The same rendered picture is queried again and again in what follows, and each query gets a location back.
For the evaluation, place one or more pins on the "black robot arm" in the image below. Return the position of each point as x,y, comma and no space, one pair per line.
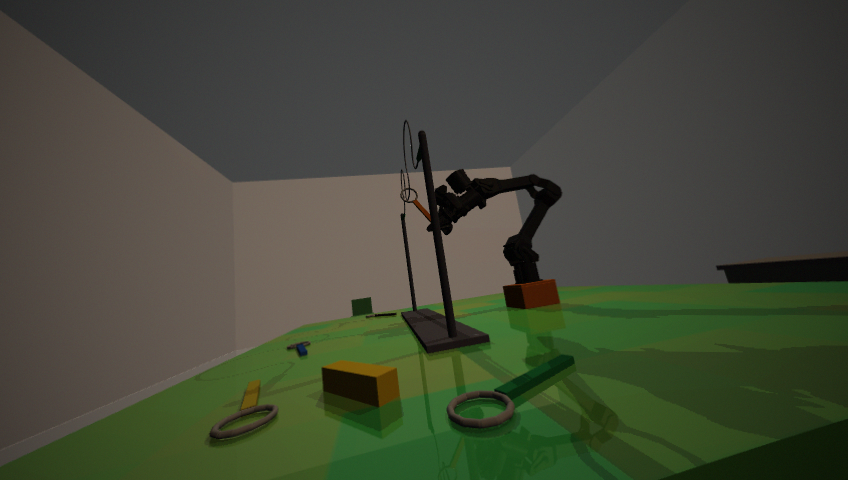
517,249

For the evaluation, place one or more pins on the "orange handle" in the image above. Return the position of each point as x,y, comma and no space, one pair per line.
416,203

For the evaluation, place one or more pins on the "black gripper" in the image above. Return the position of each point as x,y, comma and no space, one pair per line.
458,207

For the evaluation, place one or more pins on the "grey ring with dark green handle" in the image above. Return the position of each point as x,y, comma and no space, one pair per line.
507,392

